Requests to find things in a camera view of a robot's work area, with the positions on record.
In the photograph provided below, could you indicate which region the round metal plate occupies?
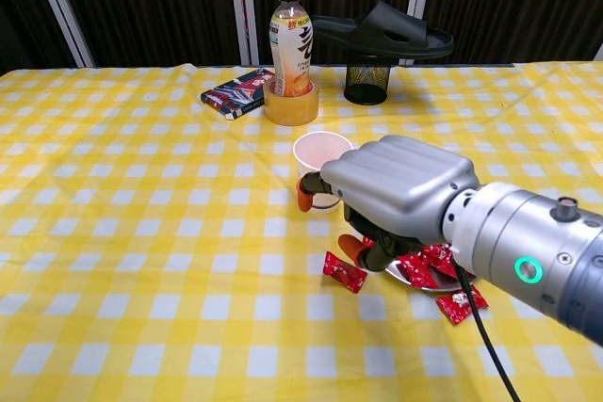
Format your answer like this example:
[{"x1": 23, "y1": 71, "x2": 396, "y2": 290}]
[{"x1": 383, "y1": 244, "x2": 477, "y2": 294}]

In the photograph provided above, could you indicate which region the single red candy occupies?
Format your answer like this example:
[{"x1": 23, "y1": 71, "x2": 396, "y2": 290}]
[
  {"x1": 435, "y1": 284, "x2": 489, "y2": 327},
  {"x1": 322, "y1": 250, "x2": 368, "y2": 294}
]

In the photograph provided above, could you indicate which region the red candy pile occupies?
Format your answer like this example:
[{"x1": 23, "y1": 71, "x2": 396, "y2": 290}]
[{"x1": 399, "y1": 242, "x2": 472, "y2": 288}]

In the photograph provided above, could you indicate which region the white partition post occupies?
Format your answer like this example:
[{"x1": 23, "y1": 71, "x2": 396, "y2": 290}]
[
  {"x1": 225, "y1": 0, "x2": 261, "y2": 67},
  {"x1": 25, "y1": 0, "x2": 95, "y2": 69},
  {"x1": 405, "y1": 0, "x2": 437, "y2": 67}
]

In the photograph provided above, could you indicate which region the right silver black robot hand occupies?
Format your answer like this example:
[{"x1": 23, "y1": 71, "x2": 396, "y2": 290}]
[{"x1": 295, "y1": 135, "x2": 481, "y2": 274}]

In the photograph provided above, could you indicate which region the yellow white checked tablecloth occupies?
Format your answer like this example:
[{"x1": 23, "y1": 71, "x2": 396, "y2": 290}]
[{"x1": 0, "y1": 60, "x2": 603, "y2": 402}]

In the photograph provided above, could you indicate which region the black rubber slipper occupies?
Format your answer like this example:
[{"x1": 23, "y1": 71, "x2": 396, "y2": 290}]
[{"x1": 310, "y1": 0, "x2": 456, "y2": 62}]

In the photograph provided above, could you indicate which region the dark blue red snack box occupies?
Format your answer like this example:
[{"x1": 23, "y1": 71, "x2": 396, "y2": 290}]
[{"x1": 200, "y1": 67, "x2": 277, "y2": 121}]

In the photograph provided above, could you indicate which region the yellowish clear tape roll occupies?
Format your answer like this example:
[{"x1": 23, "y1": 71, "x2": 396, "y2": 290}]
[{"x1": 262, "y1": 79, "x2": 320, "y2": 127}]

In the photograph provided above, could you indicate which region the white paper cup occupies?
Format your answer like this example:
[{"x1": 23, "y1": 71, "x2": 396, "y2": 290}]
[{"x1": 292, "y1": 131, "x2": 354, "y2": 211}]

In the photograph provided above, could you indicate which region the black mesh pen holder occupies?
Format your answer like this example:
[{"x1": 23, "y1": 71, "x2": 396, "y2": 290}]
[{"x1": 342, "y1": 54, "x2": 392, "y2": 105}]

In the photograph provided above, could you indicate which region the orange drink plastic bottle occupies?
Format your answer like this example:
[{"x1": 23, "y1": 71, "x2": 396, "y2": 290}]
[{"x1": 268, "y1": 0, "x2": 315, "y2": 98}]

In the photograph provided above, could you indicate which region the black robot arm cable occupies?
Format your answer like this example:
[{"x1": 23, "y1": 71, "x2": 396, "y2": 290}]
[{"x1": 451, "y1": 260, "x2": 522, "y2": 402}]

